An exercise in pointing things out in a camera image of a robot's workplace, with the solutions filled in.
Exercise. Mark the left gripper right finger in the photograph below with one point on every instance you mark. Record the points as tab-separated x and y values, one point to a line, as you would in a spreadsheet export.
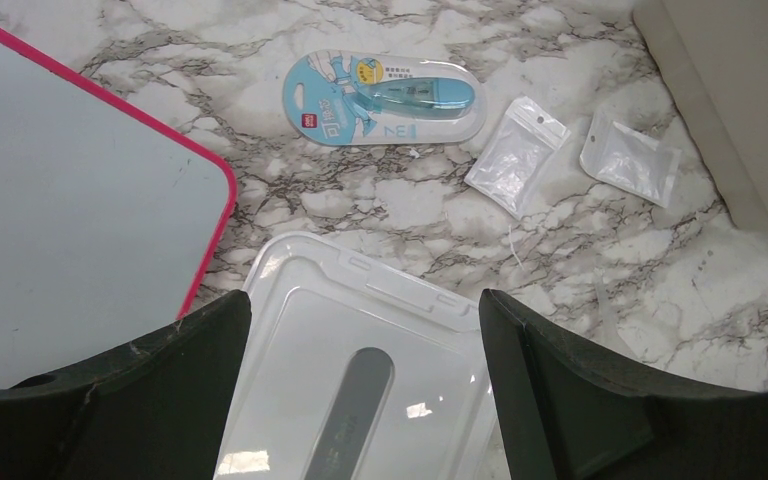
569	408

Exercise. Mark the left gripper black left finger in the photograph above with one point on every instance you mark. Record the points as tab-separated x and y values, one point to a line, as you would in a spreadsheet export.
153	408

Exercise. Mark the clear zip bag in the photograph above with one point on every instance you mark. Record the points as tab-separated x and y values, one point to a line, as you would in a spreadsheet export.
525	142
629	160

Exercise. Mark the beige plastic bin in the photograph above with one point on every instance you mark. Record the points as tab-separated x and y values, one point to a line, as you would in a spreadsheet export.
713	57

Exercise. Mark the white plastic bin lid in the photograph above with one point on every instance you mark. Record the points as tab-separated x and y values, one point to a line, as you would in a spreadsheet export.
354	370

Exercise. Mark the pink framed whiteboard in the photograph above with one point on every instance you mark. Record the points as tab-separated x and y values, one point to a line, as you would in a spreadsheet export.
108	217

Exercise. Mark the blue packaged item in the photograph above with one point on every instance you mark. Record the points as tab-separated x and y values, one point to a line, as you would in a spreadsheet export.
345	98

